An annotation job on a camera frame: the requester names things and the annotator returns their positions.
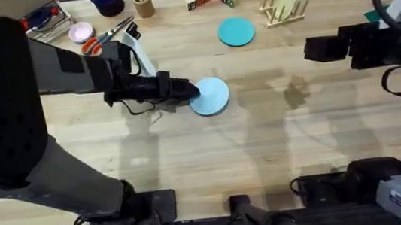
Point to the box filled with tools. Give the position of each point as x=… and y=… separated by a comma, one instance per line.
x=42, y=17

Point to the green flat board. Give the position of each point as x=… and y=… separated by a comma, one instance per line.
x=373, y=16

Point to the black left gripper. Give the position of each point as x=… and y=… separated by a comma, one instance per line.
x=137, y=89

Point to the wooden peg dish rack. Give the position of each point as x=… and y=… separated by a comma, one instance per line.
x=288, y=19

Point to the light blue plate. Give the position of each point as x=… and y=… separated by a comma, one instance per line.
x=212, y=96

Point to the wooden cup with utensils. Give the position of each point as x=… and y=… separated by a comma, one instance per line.
x=143, y=6

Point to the dark blue tape roll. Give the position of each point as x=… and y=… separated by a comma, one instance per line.
x=106, y=2

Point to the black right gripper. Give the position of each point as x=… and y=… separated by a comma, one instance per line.
x=378, y=45

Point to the black stand post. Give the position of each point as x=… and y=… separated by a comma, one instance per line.
x=257, y=215

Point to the teal plate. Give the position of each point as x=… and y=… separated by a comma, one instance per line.
x=236, y=31

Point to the small pink dish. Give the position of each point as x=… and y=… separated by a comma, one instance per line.
x=81, y=32

